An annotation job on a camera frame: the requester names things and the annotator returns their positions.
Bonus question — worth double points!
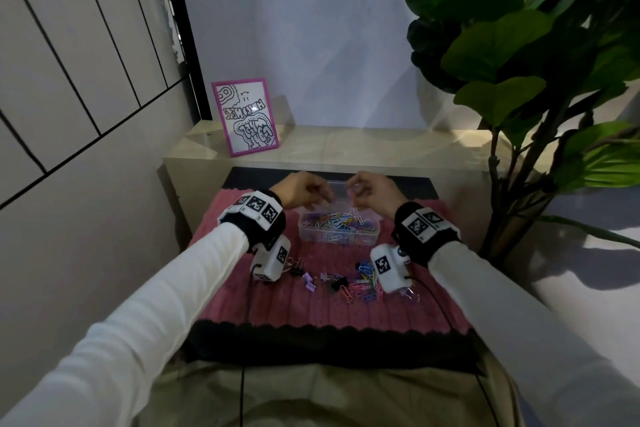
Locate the person's right hand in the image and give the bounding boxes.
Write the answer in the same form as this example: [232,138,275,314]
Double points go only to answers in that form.
[345,171,410,222]

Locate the person's left hand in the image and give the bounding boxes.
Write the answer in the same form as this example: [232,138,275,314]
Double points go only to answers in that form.
[269,171,337,212]

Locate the pile of colourful paper clips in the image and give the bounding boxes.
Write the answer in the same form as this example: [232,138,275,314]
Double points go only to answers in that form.
[305,211,376,241]
[347,261,421,304]

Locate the transparent storage box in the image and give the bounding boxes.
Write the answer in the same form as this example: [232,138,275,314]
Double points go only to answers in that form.
[297,180,381,246]

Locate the person's left forearm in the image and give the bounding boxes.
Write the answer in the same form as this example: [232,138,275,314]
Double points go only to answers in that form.
[0,222,249,427]

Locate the person's right forearm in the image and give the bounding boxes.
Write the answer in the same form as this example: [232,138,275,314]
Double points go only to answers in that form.
[428,241,640,427]

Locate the person's olive trousers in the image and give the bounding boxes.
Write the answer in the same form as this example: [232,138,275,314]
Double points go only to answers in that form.
[135,359,523,427]

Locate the beige wooden shelf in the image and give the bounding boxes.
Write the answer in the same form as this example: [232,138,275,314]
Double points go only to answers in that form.
[163,121,511,248]

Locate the black left wristband with markers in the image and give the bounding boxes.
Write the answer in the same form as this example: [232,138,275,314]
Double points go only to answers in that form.
[216,189,287,252]

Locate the black wristband with markers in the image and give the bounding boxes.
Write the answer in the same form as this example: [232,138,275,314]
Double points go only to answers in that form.
[216,189,287,252]
[392,201,462,268]

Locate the black right wristband with markers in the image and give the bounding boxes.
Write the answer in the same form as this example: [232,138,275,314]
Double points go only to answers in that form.
[392,201,462,268]

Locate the pink framed drawing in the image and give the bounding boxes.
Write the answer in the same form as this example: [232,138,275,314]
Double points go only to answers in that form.
[211,78,280,158]

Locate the pink ribbed mat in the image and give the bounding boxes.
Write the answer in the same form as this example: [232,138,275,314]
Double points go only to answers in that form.
[187,189,473,335]

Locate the green leafy plant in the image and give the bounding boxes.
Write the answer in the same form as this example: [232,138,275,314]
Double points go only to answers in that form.
[403,0,640,262]

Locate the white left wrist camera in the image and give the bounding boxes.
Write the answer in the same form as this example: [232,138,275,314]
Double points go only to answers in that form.
[249,235,292,284]

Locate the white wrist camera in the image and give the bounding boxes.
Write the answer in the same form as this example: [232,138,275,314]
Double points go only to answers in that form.
[249,235,292,284]
[369,243,415,294]

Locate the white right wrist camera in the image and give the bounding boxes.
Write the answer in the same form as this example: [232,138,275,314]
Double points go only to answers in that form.
[369,243,415,294]

